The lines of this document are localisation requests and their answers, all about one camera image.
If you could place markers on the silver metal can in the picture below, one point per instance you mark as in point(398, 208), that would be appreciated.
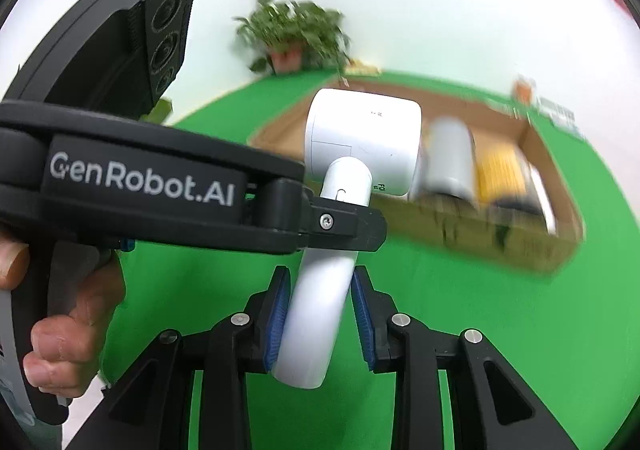
point(446, 162)

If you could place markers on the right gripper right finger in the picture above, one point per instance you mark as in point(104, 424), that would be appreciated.
point(492, 407)

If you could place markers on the green table cloth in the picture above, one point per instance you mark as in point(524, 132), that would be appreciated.
point(573, 336)

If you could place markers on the orange small box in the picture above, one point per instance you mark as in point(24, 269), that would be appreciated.
point(523, 91)

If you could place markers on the small potted green plant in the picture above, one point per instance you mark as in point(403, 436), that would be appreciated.
point(288, 36)

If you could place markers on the black camera module left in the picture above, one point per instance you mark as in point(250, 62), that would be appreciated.
point(111, 56)

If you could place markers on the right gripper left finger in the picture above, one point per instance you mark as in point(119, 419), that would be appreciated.
point(149, 407)

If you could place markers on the person's left hand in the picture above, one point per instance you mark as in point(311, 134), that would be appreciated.
point(66, 349)

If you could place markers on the yellow label spray bottle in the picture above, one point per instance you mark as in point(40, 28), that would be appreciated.
point(506, 179)

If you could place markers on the large cardboard tray box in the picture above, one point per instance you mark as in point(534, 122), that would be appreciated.
point(508, 237)

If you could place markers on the white handheld device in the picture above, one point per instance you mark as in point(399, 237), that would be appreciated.
point(340, 210)

